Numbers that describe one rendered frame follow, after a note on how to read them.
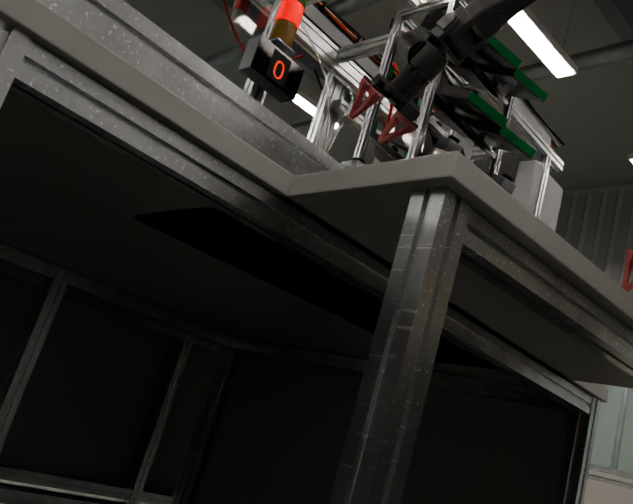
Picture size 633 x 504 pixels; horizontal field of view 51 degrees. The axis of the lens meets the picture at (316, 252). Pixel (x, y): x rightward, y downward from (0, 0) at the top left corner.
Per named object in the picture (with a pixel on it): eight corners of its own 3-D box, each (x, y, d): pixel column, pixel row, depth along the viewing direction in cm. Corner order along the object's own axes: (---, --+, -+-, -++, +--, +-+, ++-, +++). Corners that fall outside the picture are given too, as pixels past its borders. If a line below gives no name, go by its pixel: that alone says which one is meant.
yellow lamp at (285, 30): (295, 51, 132) (302, 31, 133) (278, 36, 129) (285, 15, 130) (278, 56, 136) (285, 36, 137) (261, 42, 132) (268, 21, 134)
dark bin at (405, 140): (488, 190, 150) (505, 162, 149) (450, 164, 143) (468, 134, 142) (420, 162, 173) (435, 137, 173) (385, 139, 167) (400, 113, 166)
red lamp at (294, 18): (302, 30, 133) (309, 10, 135) (285, 15, 130) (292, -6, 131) (285, 36, 137) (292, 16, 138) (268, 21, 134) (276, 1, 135)
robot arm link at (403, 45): (459, 14, 123) (479, 46, 129) (432, -5, 132) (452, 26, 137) (409, 59, 126) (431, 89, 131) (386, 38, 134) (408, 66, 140)
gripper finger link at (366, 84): (336, 103, 132) (369, 68, 130) (358, 122, 137) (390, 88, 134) (349, 120, 127) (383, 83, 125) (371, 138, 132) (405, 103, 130)
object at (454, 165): (739, 403, 119) (741, 387, 120) (451, 176, 64) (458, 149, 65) (430, 360, 171) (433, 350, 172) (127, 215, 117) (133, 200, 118)
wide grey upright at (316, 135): (268, 341, 257) (362, 39, 293) (251, 334, 251) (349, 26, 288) (260, 340, 260) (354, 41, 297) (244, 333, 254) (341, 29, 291)
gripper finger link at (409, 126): (358, 121, 137) (390, 87, 134) (378, 139, 141) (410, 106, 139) (371, 138, 132) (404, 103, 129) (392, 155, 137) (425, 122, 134)
